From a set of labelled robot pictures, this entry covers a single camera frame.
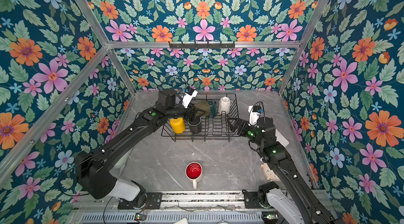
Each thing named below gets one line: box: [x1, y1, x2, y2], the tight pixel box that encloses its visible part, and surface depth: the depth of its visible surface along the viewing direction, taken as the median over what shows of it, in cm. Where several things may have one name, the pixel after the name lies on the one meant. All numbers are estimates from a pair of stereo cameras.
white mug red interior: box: [185, 161, 203, 190], surface depth 77 cm
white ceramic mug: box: [218, 96, 234, 116], surface depth 100 cm
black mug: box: [187, 116, 202, 134], surface depth 95 cm
